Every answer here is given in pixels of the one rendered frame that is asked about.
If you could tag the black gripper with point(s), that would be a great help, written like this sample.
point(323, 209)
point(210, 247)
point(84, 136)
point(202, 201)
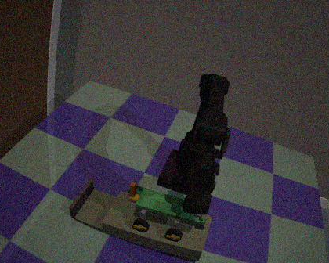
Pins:
point(199, 202)

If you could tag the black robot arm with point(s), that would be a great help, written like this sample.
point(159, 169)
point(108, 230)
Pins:
point(198, 153)

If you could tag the green tray rim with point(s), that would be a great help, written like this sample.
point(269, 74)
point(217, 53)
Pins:
point(139, 188)

